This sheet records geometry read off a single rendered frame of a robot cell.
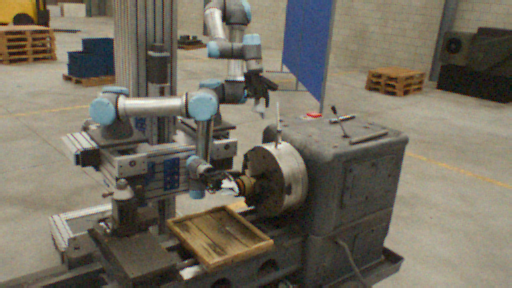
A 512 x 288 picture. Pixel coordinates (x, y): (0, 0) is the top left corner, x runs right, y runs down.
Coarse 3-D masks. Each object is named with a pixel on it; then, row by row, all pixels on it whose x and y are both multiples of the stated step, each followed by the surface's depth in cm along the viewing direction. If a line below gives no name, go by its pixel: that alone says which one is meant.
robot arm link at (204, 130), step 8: (200, 88) 191; (216, 112) 196; (208, 120) 195; (200, 128) 196; (208, 128) 196; (200, 136) 197; (208, 136) 198; (200, 144) 198; (208, 144) 199; (200, 152) 200; (208, 152) 201; (208, 160) 203
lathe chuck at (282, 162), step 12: (264, 144) 182; (264, 156) 179; (276, 156) 173; (288, 156) 175; (264, 168) 179; (276, 168) 173; (288, 168) 172; (276, 180) 174; (288, 180) 170; (300, 180) 174; (300, 192) 175; (264, 204) 183; (276, 204) 176; (288, 204) 174
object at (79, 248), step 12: (72, 240) 161; (84, 240) 161; (96, 240) 159; (72, 252) 154; (84, 252) 154; (96, 252) 155; (72, 264) 152; (108, 264) 147; (108, 276) 149; (120, 276) 140; (180, 276) 143
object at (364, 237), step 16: (288, 224) 197; (352, 224) 196; (368, 224) 206; (384, 224) 215; (320, 240) 185; (352, 240) 202; (368, 240) 210; (384, 240) 222; (304, 256) 191; (320, 256) 190; (336, 256) 198; (352, 256) 206; (368, 256) 216; (304, 272) 192; (320, 272) 193; (336, 272) 203; (352, 272) 211
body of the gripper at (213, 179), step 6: (210, 168) 183; (204, 174) 180; (210, 174) 176; (216, 174) 177; (222, 174) 177; (204, 180) 178; (210, 180) 174; (216, 180) 174; (222, 180) 176; (210, 186) 176; (216, 186) 175
